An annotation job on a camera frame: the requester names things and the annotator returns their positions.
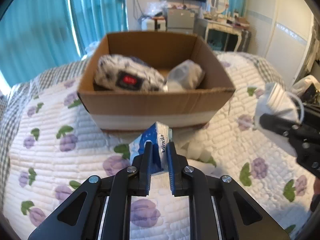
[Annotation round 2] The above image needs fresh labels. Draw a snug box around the white face mask stack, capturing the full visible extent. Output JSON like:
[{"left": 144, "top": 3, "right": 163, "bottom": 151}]
[{"left": 254, "top": 82, "right": 304, "bottom": 129}]

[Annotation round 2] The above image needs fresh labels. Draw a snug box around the blue Vinda tissue pack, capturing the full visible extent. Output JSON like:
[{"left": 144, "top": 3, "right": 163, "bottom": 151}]
[{"left": 129, "top": 122, "right": 170, "bottom": 174}]

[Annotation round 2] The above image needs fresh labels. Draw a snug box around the floral tissue paper pack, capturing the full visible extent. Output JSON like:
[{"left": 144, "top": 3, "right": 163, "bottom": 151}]
[{"left": 94, "top": 54, "right": 168, "bottom": 92}]

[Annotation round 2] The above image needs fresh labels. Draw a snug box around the plastic wrapped item in box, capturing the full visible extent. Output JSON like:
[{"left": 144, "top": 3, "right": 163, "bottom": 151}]
[{"left": 167, "top": 60, "right": 205, "bottom": 92}]

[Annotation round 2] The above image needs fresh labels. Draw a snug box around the brown cardboard box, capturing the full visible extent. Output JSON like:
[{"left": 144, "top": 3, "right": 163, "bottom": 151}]
[{"left": 77, "top": 31, "right": 235, "bottom": 131}]

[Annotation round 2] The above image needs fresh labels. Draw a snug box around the white vanity table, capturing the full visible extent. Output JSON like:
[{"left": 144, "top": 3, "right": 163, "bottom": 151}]
[{"left": 194, "top": 18, "right": 252, "bottom": 52}]

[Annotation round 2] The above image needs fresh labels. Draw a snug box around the white oval vanity mirror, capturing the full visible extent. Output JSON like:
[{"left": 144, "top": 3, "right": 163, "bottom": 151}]
[{"left": 207, "top": 0, "right": 228, "bottom": 15}]

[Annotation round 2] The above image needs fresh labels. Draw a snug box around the grey mini fridge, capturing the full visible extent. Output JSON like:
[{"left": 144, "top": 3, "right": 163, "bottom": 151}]
[{"left": 167, "top": 9, "right": 195, "bottom": 34}]

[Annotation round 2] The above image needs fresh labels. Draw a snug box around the teal curtain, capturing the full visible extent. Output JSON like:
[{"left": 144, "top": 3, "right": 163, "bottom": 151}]
[{"left": 1, "top": 0, "right": 127, "bottom": 86}]

